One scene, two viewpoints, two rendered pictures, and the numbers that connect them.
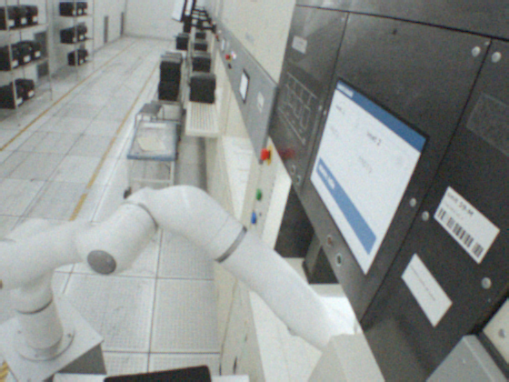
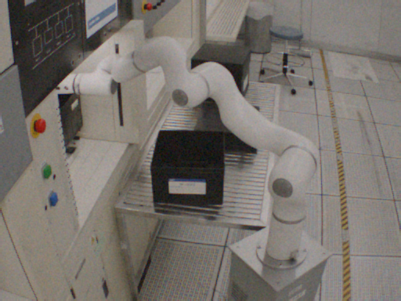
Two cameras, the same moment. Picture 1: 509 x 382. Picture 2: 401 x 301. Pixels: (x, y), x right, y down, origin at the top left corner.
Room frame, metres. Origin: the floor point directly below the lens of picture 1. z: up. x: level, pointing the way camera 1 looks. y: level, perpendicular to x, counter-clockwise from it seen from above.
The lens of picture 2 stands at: (1.70, 0.80, 1.90)
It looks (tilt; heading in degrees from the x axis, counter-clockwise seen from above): 33 degrees down; 205
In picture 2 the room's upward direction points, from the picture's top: straight up
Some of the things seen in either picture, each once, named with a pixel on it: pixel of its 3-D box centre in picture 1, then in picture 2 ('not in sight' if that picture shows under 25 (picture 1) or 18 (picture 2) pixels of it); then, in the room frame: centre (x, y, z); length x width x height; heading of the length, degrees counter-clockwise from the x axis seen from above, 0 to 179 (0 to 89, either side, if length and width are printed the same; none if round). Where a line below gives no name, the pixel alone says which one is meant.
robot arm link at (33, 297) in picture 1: (32, 262); (290, 188); (0.59, 0.58, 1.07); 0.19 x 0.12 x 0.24; 175
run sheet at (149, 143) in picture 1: (151, 143); not in sight; (2.80, 1.04, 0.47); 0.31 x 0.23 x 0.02; 36
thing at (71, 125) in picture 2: not in sight; (50, 111); (0.54, -0.44, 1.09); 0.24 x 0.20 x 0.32; 15
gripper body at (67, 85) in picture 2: not in sight; (68, 83); (0.52, -0.33, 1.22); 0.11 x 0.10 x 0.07; 101
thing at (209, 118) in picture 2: not in sight; (228, 123); (-0.09, 0.10, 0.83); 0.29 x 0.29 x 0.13; 17
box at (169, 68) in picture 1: (170, 69); not in sight; (4.31, 1.39, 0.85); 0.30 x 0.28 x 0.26; 13
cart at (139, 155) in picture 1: (154, 156); not in sight; (2.98, 1.06, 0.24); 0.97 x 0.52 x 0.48; 17
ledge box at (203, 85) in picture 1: (202, 86); not in sight; (3.36, 0.73, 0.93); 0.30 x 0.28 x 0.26; 11
